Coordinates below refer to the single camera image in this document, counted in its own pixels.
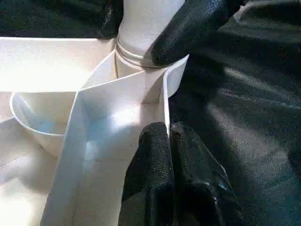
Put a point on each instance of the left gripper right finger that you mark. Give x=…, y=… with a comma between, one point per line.
x=200, y=186

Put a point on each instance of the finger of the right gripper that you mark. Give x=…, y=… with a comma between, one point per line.
x=188, y=35

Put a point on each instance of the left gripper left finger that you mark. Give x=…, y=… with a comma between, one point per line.
x=150, y=179

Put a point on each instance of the white plastic table leg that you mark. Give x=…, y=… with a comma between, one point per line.
x=141, y=23

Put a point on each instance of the white plastic table top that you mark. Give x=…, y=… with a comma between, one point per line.
x=47, y=70

